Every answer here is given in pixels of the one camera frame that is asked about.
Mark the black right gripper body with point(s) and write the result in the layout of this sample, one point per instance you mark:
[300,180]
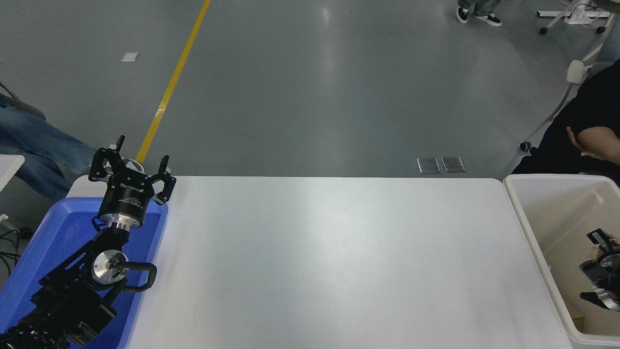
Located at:
[603,276]

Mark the white rolling stand base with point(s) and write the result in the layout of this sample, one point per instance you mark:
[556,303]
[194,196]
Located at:
[574,14]

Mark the small white side table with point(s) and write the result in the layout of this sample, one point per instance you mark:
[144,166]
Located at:
[9,167]

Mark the metal floor plate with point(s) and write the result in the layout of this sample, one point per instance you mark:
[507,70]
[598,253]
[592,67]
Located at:
[429,165]
[453,164]

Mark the person's forearm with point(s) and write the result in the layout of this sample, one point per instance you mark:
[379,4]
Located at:
[600,140]

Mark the blue plastic tray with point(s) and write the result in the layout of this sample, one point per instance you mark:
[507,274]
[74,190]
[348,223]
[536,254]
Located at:
[58,232]

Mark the seated person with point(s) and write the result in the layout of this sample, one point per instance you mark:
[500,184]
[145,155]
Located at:
[34,145]

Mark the walking person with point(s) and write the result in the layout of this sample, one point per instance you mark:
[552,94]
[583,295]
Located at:
[479,12]

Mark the large pale plastic bin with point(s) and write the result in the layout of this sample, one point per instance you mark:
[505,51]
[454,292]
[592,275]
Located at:
[557,218]

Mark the person in black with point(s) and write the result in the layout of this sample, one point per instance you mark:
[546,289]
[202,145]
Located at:
[591,106]

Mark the white chair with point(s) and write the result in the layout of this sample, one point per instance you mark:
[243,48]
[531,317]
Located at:
[576,71]

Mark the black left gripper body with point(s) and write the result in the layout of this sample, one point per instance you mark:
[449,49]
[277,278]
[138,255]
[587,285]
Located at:
[127,196]

